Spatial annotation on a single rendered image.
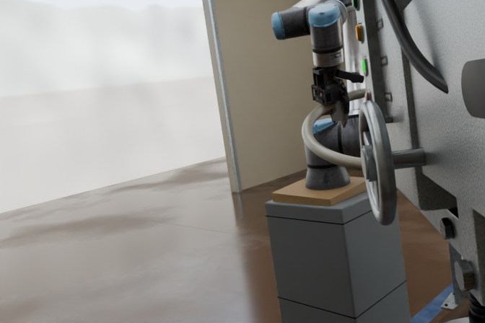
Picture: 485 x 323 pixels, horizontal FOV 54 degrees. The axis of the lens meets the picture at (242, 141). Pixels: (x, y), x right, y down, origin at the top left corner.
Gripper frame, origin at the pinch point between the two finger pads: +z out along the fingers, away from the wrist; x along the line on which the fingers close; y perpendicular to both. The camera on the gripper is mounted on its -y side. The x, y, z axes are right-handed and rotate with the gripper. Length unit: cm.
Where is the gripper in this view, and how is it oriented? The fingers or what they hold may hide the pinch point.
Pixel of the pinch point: (340, 120)
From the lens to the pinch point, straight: 157.5
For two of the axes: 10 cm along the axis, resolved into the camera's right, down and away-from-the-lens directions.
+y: -8.8, 3.4, -3.3
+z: 1.8, 8.8, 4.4
